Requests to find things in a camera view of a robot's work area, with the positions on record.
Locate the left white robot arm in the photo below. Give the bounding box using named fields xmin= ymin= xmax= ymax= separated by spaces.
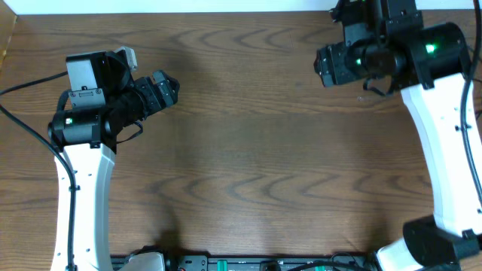
xmin=47 ymin=47 xmax=180 ymax=270

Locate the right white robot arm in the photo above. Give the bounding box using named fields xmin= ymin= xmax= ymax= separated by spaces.
xmin=313 ymin=0 xmax=481 ymax=270

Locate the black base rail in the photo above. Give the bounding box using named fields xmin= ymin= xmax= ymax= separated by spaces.
xmin=111 ymin=245 xmax=380 ymax=271

